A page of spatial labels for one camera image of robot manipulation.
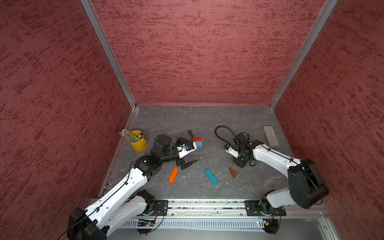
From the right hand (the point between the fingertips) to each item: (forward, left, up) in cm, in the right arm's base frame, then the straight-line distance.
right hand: (239, 162), depth 88 cm
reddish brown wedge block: (-6, +5, -1) cm, 8 cm away
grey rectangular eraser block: (+18, -25, 0) cm, 31 cm away
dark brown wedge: (+23, +31, 0) cm, 38 cm away
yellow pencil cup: (+9, +61, +8) cm, 62 cm away
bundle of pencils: (+13, +66, +13) cm, 68 cm away
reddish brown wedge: (0, +6, +7) cm, 9 cm away
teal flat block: (-8, +18, -1) cm, 19 cm away
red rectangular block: (+18, +26, -1) cm, 31 cm away
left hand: (-1, +29, +18) cm, 34 cm away
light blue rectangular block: (+14, +24, 0) cm, 28 cm away
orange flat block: (-6, +40, -1) cm, 41 cm away
